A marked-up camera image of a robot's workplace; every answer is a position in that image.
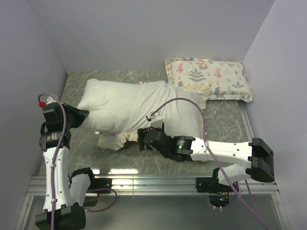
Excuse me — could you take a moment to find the grey pillowcase with cream ruffle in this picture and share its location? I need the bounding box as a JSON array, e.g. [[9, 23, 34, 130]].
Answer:
[[97, 80, 211, 151]]

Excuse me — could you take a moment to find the white pillow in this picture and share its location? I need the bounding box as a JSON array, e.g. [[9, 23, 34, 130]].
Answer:
[[77, 79, 144, 133]]

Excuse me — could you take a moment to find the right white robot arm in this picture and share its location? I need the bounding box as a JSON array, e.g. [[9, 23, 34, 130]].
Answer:
[[137, 127, 275, 192]]

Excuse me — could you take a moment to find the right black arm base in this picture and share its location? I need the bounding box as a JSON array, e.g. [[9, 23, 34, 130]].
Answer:
[[196, 168, 236, 210]]

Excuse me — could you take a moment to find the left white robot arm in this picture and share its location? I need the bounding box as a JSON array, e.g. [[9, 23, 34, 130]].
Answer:
[[35, 102, 97, 230]]

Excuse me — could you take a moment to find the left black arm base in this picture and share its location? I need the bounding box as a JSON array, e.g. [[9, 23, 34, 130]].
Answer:
[[83, 178, 112, 207]]

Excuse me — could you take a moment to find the floral patterned pillow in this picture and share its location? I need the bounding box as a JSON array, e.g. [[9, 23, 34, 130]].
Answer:
[[165, 57, 253, 103]]

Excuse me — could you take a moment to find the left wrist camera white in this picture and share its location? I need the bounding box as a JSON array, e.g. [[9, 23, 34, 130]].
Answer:
[[38, 95, 58, 108]]

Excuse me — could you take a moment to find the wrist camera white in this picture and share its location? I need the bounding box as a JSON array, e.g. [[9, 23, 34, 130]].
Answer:
[[38, 95, 58, 108], [146, 112, 163, 125]]

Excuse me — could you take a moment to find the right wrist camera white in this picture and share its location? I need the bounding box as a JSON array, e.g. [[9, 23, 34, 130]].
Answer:
[[146, 112, 163, 125]]

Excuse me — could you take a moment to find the aluminium front rail frame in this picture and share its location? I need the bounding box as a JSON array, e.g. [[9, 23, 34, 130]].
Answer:
[[15, 174, 291, 230]]

